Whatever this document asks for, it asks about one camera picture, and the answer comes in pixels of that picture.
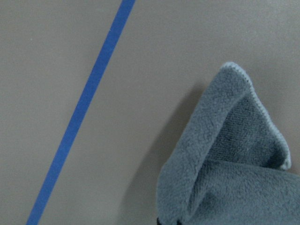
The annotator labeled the dark grey cloth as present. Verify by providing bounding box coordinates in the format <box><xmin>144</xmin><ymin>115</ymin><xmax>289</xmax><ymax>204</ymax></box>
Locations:
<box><xmin>157</xmin><ymin>62</ymin><xmax>300</xmax><ymax>225</ymax></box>

